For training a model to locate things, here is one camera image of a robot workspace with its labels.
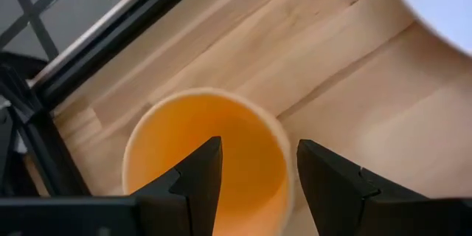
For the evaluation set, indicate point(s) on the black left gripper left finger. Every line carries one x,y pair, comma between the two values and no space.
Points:
199,191

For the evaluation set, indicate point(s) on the orange paper cup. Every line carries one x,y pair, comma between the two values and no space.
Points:
250,162

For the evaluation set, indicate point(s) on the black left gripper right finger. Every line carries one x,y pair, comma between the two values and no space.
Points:
332,191

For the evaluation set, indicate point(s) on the black aluminium table frame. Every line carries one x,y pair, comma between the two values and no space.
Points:
110,40

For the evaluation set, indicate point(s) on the white round plate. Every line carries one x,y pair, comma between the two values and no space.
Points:
442,3

